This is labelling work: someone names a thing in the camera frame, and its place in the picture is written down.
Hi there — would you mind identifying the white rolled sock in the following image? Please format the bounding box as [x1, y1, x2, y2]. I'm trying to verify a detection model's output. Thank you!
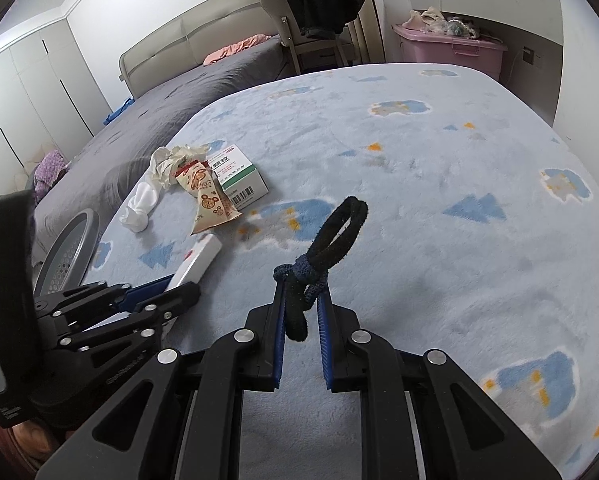
[118, 180, 159, 233]

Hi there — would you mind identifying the beige bed headboard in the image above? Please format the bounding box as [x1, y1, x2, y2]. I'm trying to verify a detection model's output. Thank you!
[118, 0, 280, 100]

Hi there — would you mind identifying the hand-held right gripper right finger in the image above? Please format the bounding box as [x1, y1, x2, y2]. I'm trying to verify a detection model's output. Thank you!
[317, 292, 565, 480]

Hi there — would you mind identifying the beige curtain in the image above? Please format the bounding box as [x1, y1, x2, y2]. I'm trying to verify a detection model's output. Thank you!
[339, 0, 386, 66]

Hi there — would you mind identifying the grey perforated waste basket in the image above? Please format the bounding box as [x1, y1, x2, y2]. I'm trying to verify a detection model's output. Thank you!
[32, 208, 100, 296]

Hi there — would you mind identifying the crumpled beige paper wrapper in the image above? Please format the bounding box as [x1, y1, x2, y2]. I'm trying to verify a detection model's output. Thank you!
[150, 142, 210, 191]

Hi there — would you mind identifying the beige cushion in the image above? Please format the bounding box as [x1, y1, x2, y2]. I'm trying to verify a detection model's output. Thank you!
[12, 160, 40, 192]

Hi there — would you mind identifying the pile of clothes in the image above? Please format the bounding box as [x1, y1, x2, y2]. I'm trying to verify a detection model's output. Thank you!
[403, 6, 490, 38]

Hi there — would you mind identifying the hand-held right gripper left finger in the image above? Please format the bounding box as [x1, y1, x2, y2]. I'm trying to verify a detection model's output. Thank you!
[34, 282, 288, 480]

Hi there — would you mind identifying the black hair tie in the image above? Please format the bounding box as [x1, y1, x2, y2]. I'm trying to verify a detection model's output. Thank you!
[273, 196, 369, 343]

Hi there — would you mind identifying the beige chair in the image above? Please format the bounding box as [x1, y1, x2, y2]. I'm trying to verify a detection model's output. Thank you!
[260, 0, 355, 77]

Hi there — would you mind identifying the white and green medicine box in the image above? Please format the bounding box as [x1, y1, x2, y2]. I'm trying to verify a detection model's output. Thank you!
[204, 144, 270, 211]

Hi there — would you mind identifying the pink storage box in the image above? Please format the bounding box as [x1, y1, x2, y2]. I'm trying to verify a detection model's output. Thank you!
[392, 22, 509, 83]

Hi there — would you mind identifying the white wardrobe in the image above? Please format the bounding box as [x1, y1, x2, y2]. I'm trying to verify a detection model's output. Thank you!
[0, 12, 113, 201]

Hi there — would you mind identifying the blue cloth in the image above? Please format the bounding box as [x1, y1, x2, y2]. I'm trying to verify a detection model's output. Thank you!
[104, 97, 135, 125]

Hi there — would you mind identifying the beige and red snack packet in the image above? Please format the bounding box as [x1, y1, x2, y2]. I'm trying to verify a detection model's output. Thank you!
[174, 157, 244, 236]

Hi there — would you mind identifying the grey bed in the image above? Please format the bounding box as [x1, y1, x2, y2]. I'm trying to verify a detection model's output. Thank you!
[32, 40, 300, 261]

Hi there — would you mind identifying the small white box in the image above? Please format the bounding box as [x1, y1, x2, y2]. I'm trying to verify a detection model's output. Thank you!
[166, 234, 224, 293]

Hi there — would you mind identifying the pink cloth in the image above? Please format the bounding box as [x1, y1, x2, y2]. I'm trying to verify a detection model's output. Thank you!
[202, 34, 273, 66]

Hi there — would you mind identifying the purple knitted cloth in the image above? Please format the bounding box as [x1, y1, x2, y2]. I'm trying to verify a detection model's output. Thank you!
[34, 149, 70, 203]

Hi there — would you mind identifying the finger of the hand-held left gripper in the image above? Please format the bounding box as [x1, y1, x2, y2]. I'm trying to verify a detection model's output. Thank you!
[54, 281, 202, 356]
[34, 274, 176, 328]

